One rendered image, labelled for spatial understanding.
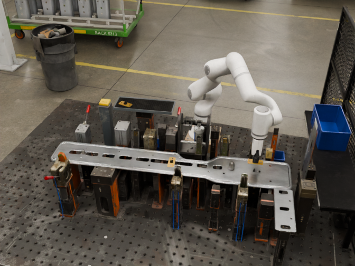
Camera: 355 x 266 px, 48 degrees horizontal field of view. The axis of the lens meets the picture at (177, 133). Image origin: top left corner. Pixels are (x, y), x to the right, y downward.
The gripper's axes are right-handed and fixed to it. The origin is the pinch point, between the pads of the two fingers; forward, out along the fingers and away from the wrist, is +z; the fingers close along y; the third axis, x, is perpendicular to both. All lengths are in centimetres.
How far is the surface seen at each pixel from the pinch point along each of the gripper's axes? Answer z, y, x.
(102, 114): 1, -30, -97
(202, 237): 39, 26, -25
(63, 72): 85, -231, -221
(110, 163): 9, 7, -81
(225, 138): -0.1, -15.0, -17.6
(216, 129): -2.4, -20.5, -23.1
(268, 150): 3.1, -11.8, 7.4
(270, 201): 11.1, 20.3, 9.1
